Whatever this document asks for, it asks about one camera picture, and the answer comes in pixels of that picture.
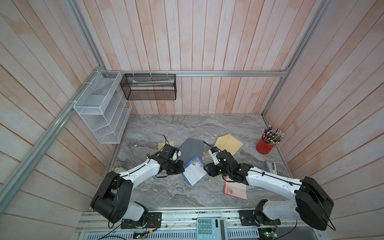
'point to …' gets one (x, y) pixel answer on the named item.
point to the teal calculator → (211, 228)
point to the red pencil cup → (263, 148)
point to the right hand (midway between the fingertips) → (206, 166)
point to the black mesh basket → (147, 86)
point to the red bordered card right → (237, 189)
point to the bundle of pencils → (272, 136)
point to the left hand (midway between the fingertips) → (184, 172)
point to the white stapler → (271, 168)
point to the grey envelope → (190, 148)
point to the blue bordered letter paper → (194, 170)
